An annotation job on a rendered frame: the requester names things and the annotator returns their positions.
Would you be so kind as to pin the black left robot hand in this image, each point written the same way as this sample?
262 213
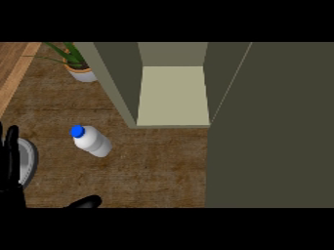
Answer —
2 182

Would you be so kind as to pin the olive green cabinet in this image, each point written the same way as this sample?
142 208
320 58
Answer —
170 94

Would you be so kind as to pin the dark olive cabinet door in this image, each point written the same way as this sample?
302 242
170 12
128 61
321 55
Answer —
280 130

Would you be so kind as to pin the grey round plate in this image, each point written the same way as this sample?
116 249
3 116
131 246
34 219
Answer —
27 159

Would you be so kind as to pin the white bottle with blue cap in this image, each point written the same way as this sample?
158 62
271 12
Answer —
94 142

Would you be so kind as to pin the potted green plant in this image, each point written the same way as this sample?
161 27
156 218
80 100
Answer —
77 63

